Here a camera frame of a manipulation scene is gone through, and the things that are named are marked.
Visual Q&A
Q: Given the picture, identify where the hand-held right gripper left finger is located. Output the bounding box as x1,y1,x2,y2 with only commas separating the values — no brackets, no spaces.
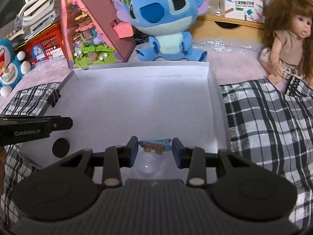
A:
44,136,139,188

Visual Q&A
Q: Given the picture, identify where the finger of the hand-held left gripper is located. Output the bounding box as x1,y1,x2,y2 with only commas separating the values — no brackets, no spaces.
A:
49,117,73,137

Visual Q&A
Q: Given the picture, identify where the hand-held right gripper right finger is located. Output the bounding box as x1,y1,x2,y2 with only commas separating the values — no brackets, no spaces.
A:
172,137,267,187

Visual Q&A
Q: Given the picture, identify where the light blue hair clip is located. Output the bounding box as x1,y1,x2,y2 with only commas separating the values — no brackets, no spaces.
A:
138,138,172,155

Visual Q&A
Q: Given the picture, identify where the white cardboard box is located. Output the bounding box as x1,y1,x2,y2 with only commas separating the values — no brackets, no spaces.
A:
18,61,231,177

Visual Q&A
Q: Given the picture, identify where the black round disc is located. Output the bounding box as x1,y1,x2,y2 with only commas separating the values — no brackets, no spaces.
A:
52,138,70,158

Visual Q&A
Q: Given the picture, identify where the black binder clip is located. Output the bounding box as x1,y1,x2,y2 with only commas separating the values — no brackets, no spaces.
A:
46,88,61,108

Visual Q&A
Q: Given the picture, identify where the blue robot cat plush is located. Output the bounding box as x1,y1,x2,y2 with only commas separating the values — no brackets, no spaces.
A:
0,39,31,97

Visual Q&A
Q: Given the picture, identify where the black white plaid blanket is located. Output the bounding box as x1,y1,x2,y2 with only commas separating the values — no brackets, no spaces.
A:
0,77,313,233

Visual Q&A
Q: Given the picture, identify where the red plastic basket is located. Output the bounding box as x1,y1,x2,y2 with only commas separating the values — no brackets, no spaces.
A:
15,22,67,63

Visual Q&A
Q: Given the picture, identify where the pink triangular miniature house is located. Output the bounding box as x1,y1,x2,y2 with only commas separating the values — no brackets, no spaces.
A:
58,0,137,70

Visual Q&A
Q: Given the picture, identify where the pink fuzzy blanket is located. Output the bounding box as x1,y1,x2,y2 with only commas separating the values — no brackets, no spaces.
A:
0,38,272,98

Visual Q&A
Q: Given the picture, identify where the stack of books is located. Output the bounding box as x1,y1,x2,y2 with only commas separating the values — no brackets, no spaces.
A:
15,0,62,40

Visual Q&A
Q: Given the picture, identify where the wooden drawer box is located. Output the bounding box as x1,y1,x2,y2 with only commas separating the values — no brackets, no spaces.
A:
193,14,267,42

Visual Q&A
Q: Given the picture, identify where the dark monitor screen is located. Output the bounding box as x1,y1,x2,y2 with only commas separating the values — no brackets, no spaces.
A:
0,0,25,28

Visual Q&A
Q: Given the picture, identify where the blue alien plush toy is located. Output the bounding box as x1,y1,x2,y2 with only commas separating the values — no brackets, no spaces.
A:
114,0,211,63

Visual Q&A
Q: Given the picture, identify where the long-haired baby doll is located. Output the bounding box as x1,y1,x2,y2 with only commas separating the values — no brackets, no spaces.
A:
259,0,313,91

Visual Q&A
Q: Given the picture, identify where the white pencil-print box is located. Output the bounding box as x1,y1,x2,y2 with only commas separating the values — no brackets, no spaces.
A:
219,0,266,24

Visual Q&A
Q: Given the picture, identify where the white bead string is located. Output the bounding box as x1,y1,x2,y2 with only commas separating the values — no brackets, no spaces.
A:
6,28,26,40

